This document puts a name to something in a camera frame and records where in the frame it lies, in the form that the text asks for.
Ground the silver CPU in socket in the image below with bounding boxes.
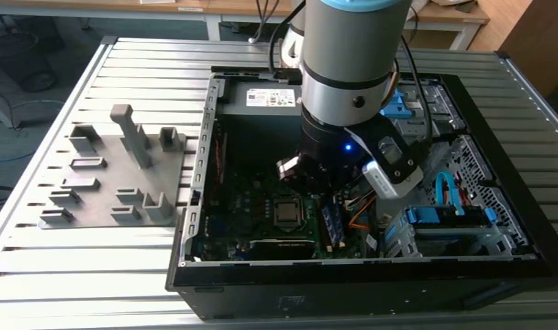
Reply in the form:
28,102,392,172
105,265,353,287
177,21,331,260
271,198,305,230

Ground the grey power supply unit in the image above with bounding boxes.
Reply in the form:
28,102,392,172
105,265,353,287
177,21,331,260
216,80,305,162

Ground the blue disk carrier latch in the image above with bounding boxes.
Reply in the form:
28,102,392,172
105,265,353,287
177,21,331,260
379,87,411,120

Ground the dark green motherboard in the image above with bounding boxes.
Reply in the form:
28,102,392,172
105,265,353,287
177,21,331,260
200,164,380,261

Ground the hard disk in blue carrier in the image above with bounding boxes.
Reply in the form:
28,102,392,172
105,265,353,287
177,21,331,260
404,204,497,230

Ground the black graphics card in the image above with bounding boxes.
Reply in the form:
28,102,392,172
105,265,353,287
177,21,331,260
248,239,316,261

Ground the grey metal disk cage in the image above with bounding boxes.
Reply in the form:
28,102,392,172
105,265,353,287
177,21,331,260
381,80,468,155

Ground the black open PC case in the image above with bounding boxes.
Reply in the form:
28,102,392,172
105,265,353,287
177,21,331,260
163,65,558,322

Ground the grey parts rack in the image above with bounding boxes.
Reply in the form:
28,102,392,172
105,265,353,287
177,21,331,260
37,104,191,228

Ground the small wooden desk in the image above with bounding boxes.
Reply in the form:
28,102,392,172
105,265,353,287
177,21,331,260
409,0,491,51

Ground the brown wooden cabinet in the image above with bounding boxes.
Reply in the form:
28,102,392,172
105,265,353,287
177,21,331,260
465,0,558,100

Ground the long wooden desk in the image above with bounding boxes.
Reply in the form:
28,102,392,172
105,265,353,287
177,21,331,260
0,0,303,41

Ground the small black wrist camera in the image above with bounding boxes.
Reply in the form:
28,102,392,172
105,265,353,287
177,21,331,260
276,156,304,182

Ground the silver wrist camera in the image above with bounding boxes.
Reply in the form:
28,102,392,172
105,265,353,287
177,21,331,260
360,135,424,200

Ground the orange wire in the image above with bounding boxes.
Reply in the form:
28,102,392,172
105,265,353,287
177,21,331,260
348,206,376,230

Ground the blue SATA wire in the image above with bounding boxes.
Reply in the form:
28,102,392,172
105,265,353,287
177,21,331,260
433,170,465,216

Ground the grey disk bay frame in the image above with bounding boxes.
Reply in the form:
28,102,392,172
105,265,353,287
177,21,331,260
381,206,532,259

